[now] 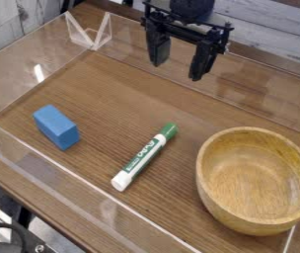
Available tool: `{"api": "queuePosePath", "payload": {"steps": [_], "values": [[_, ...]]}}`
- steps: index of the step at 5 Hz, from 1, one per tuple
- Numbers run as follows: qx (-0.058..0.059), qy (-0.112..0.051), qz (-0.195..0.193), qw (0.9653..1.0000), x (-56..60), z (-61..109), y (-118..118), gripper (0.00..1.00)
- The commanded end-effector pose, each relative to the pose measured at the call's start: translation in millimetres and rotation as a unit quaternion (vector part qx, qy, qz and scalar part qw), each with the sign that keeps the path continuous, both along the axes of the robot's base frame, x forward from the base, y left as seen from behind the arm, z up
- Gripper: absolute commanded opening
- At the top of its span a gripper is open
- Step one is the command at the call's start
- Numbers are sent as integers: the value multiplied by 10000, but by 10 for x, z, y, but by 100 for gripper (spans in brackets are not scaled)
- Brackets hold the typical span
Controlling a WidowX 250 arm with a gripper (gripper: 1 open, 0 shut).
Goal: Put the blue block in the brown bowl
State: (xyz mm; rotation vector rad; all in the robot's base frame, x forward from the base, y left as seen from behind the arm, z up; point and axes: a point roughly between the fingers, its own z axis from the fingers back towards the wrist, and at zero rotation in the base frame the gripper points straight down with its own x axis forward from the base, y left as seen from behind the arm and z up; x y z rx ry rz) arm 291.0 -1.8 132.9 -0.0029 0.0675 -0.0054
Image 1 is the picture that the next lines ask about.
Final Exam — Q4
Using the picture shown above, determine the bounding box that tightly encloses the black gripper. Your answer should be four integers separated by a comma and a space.
143, 0, 235, 81

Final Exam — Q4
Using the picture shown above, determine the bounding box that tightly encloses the blue foam block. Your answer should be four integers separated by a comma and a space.
33, 105, 80, 150

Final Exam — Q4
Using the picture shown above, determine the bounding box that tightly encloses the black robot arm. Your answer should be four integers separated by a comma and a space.
142, 0, 235, 81

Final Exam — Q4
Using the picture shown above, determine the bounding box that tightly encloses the brown wooden bowl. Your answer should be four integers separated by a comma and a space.
196, 126, 300, 236

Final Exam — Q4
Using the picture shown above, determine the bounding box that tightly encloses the green white marker pen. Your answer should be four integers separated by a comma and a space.
111, 123, 178, 192

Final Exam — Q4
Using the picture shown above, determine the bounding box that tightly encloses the clear acrylic tray wall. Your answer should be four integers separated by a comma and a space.
0, 9, 300, 253

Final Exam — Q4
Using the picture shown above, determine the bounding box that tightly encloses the black metal bracket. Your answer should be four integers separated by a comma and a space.
9, 229, 57, 253

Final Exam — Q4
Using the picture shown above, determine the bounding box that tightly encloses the black cable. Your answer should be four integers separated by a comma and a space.
0, 222, 29, 253

